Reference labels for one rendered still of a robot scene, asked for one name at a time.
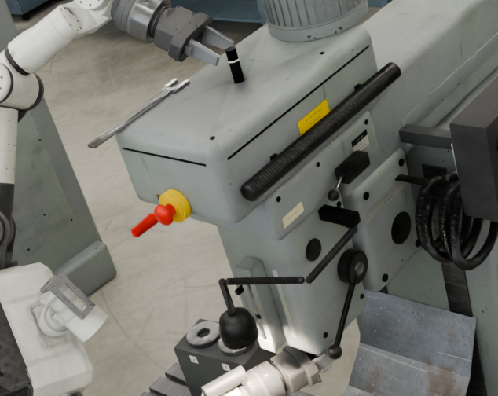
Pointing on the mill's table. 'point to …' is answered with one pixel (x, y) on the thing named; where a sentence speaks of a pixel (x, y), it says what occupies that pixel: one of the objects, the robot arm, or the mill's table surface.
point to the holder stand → (213, 355)
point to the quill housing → (310, 302)
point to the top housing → (243, 119)
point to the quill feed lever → (348, 268)
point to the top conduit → (319, 133)
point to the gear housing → (304, 185)
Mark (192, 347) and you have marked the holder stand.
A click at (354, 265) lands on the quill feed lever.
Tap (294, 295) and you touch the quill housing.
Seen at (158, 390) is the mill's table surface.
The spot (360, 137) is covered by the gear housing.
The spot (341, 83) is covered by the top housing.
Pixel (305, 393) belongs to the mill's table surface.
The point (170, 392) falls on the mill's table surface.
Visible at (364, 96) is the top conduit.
